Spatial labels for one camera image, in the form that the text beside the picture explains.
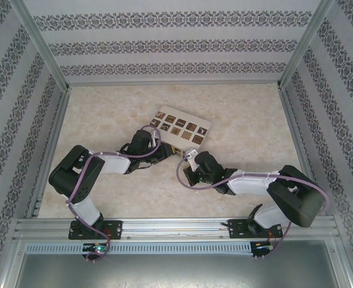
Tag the aluminium frame post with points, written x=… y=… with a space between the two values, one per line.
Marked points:
x=304 y=45
x=43 y=45

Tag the small circuit board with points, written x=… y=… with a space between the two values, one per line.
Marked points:
x=262 y=246

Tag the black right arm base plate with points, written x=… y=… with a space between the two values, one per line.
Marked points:
x=236 y=228

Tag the wooden box with brown cutouts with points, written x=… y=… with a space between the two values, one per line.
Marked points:
x=179 y=120

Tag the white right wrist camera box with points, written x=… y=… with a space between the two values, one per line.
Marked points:
x=191 y=156

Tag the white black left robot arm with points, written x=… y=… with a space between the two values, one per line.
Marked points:
x=86 y=210

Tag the aluminium mounting rail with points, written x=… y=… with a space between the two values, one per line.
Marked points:
x=170 y=225

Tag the grey metal sheet panel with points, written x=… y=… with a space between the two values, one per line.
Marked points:
x=176 y=271

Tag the circuit board with green light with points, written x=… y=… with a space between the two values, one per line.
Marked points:
x=97 y=248

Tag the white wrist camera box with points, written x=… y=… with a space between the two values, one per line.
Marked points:
x=156 y=139
x=191 y=156

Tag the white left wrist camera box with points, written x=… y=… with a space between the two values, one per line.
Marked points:
x=156 y=139

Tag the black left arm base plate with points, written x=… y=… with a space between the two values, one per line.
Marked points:
x=113 y=229

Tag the aluminium side rail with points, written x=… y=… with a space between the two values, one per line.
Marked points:
x=299 y=150
x=49 y=156

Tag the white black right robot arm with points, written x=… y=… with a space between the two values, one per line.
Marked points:
x=248 y=181

